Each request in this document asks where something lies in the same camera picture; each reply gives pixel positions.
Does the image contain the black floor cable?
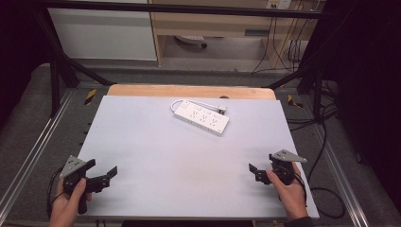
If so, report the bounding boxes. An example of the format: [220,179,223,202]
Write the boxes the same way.
[285,79,347,219]

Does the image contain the white cabinet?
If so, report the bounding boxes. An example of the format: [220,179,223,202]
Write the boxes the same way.
[46,7,158,61]

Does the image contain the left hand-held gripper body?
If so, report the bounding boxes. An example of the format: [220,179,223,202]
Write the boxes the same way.
[60,154,112,216]

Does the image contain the grey power strip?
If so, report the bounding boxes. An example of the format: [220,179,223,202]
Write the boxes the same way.
[174,34,208,49]

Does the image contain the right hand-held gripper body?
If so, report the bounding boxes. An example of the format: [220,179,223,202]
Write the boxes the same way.
[254,149,308,187]

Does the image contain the wooden desk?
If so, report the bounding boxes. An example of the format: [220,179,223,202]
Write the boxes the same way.
[148,0,318,68]

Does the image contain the aluminium rail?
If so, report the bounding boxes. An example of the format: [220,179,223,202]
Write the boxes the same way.
[0,89,75,218]
[310,124,371,227]

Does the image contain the person's right hand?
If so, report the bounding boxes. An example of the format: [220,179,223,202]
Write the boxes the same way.
[266,162,309,221]

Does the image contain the black curtain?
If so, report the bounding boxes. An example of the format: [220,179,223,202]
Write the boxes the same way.
[306,0,401,209]

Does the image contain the wooden table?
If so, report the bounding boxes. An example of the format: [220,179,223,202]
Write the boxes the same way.
[106,83,277,101]

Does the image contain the white power strip cable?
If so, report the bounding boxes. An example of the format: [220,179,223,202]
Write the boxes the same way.
[169,98,221,114]

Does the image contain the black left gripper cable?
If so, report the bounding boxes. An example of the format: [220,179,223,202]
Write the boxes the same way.
[45,166,65,219]

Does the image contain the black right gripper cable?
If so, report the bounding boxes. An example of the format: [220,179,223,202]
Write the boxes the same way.
[292,171,308,208]

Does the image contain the white power strip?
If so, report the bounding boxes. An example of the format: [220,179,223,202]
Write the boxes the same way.
[173,99,231,137]

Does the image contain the white wall socket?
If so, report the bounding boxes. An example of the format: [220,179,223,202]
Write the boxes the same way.
[265,0,293,10]

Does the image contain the person's left hand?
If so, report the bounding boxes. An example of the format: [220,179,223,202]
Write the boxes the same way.
[48,178,93,227]

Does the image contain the yellow black tape strip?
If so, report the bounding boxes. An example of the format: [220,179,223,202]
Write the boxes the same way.
[287,94,305,109]
[83,88,97,106]

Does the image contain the bundle of hanging cables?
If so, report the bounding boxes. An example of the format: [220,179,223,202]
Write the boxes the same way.
[251,8,316,74]

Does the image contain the black metal frame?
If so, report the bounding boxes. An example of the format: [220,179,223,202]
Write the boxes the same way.
[30,0,329,119]

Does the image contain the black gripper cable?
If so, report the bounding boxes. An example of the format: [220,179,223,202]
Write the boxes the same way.
[45,166,65,219]
[292,171,308,208]

